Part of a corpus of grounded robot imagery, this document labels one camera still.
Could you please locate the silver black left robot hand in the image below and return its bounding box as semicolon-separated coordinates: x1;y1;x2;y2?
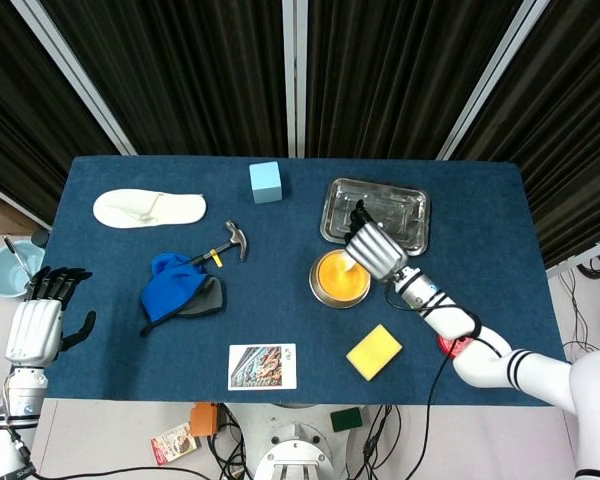
4;266;98;369

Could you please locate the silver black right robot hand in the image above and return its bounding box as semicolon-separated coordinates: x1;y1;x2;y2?
343;198;410;284

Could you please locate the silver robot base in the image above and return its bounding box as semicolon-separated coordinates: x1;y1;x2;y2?
224;403;367;480

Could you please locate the rectangular steel tray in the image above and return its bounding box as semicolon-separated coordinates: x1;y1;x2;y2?
319;177;431;257

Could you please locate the white bowl with yellow inside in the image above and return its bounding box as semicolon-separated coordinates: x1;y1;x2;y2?
313;248;373;304

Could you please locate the orange metal bowl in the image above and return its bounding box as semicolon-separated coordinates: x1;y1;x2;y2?
308;248;374;310

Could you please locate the light blue plastic basin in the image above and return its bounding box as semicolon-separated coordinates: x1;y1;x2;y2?
0;239;47;300

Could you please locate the pen in basin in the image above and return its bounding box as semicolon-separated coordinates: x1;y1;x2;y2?
2;234;32;276

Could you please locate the yellow sponge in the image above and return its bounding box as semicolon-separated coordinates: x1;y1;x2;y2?
345;323;404;383

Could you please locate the dark blue tablecloth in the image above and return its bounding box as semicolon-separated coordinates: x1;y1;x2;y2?
42;155;569;407

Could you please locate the red round disc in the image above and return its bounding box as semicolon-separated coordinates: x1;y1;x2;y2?
436;335;474;359

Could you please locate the light blue foam cube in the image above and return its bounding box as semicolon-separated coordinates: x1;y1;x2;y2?
248;160;285;205

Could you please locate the claw hammer with yellow tag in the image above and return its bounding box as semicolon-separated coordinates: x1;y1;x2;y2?
187;220;250;269

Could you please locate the blue and grey fleece hat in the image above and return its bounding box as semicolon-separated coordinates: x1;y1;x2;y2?
139;252;228;338

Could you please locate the white slipper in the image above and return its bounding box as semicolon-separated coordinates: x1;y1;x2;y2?
92;188;208;230

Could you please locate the dragon picture postcard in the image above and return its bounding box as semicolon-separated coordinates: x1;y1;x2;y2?
227;342;298;392

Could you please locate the dark green box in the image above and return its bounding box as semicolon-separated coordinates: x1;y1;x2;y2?
329;406;365;434

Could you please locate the black curtain panel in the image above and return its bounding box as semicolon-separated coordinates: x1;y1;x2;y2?
0;0;119;227
39;0;287;158
304;0;524;161
451;0;600;269

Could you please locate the printed snack packet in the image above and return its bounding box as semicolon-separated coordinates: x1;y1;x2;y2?
149;422;202;467

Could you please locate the orange box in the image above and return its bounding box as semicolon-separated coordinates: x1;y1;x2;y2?
188;402;222;438

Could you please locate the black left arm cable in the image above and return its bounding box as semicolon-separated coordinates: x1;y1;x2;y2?
0;394;216;480

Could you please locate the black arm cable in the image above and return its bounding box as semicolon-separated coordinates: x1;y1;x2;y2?
383;278;507;480
0;394;216;480

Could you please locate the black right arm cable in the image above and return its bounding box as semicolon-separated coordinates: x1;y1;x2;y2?
383;278;507;480

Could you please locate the black floor cable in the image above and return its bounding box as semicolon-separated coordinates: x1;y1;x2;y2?
359;403;402;480
561;269;600;360
207;403;255;480

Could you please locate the white screen frame post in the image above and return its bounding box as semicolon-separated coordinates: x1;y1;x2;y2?
436;0;552;162
10;0;138;157
281;0;309;159

